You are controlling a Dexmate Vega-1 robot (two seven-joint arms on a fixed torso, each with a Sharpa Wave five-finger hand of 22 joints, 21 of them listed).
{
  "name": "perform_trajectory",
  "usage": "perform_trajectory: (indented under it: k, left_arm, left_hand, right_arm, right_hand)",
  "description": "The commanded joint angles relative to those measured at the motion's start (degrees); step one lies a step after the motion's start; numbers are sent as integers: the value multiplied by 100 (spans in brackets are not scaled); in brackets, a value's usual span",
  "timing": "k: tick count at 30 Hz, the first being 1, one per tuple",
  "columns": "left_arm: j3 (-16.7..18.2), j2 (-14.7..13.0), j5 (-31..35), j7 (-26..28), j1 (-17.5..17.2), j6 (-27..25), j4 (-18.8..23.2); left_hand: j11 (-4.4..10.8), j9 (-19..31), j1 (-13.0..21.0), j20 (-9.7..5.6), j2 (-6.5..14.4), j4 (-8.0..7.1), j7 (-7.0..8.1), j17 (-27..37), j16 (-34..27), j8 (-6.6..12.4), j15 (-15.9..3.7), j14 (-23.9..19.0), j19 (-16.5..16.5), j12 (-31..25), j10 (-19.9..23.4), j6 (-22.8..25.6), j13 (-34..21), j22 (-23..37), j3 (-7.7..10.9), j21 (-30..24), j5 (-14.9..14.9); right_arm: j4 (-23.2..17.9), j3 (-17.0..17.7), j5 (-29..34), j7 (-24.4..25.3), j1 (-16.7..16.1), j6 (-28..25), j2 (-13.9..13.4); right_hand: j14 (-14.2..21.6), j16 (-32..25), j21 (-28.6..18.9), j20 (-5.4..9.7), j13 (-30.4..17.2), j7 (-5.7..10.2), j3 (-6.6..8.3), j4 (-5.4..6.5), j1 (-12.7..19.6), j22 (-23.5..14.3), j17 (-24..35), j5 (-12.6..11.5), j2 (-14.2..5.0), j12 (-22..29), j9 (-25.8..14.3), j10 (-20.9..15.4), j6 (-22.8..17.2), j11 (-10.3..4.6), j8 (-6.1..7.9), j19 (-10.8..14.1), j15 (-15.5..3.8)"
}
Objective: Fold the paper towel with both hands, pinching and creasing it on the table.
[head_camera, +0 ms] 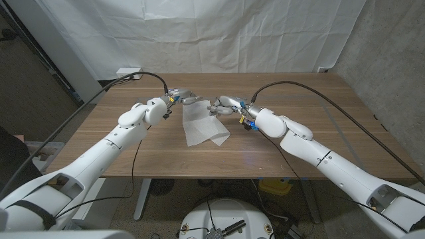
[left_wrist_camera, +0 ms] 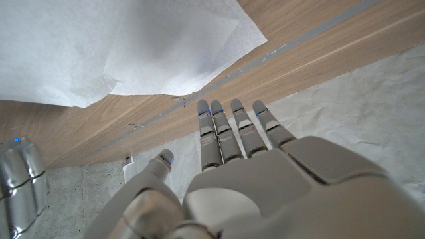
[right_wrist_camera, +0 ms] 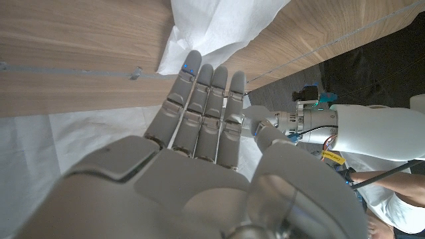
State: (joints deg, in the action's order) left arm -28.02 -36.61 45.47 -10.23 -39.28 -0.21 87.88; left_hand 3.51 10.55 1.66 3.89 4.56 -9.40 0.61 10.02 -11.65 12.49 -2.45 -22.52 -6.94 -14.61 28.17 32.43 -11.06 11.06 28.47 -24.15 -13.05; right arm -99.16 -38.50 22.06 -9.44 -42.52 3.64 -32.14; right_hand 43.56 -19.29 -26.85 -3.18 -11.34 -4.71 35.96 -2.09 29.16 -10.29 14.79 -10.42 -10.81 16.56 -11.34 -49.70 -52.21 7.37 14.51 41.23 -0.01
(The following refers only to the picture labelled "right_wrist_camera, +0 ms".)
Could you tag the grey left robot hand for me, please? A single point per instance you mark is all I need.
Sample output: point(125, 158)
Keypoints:
point(312, 123)

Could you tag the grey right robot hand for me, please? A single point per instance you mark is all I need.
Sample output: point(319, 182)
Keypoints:
point(186, 192)

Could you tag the white paper towel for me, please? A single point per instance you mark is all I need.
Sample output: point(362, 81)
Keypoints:
point(216, 26)

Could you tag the bare person forearm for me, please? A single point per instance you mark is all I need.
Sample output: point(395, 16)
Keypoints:
point(398, 186)

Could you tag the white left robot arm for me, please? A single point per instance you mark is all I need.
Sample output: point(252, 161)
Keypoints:
point(375, 132)

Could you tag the bystander person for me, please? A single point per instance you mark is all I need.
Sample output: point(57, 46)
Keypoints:
point(398, 212)

